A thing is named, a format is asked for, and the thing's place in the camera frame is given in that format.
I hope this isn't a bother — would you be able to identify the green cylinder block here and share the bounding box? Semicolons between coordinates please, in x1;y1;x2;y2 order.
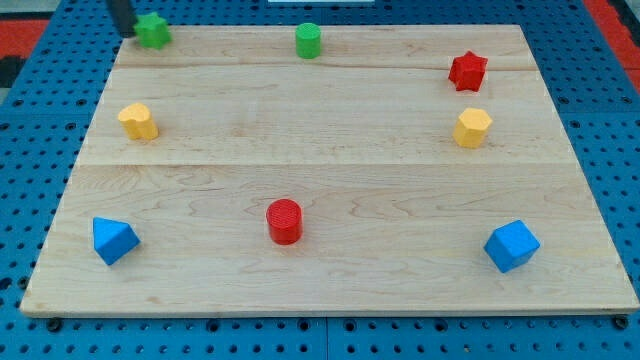
295;23;322;59

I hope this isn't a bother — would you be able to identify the blue triangle block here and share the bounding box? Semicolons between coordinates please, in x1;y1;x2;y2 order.
92;217;141;266

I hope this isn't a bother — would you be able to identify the red star block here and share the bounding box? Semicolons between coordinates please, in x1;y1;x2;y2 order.
448;51;488;92

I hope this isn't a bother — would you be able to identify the yellow hexagon block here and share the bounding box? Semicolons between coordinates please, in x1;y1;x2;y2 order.
452;108;493;149

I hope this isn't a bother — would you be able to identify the green star block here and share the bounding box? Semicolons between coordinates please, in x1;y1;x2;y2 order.
133;12;172;50

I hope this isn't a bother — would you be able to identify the red cylinder block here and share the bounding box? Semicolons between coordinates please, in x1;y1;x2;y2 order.
266;199;303;245

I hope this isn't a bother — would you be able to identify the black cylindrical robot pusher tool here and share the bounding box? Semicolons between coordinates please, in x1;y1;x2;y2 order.
105;0;137;38

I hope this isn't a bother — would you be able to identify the yellow heart block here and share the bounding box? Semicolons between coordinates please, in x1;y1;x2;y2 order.
117;103;159;140

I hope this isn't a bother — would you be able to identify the light wooden board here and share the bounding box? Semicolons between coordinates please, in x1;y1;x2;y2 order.
21;25;639;318

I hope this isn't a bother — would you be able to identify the blue cube block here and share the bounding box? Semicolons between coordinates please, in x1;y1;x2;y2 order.
484;220;540;273

